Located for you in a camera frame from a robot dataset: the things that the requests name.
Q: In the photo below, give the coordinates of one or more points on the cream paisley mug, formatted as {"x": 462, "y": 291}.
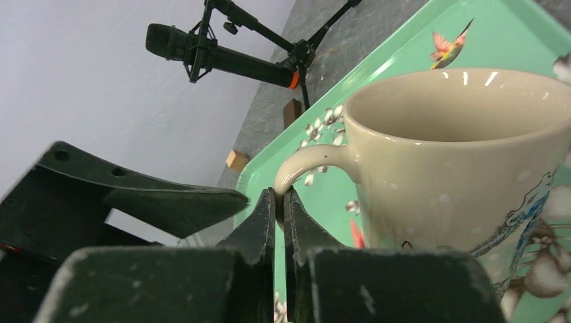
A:
{"x": 460, "y": 159}

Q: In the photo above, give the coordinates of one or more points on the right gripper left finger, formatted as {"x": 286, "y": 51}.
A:
{"x": 230, "y": 282}

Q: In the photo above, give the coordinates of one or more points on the small tan wooden block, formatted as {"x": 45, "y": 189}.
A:
{"x": 237, "y": 160}

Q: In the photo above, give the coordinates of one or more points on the green floral tray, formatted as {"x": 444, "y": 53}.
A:
{"x": 524, "y": 35}

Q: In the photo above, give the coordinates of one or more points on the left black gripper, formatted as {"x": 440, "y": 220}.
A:
{"x": 62, "y": 205}

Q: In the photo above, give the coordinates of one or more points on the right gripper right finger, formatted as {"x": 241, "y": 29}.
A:
{"x": 329, "y": 282}

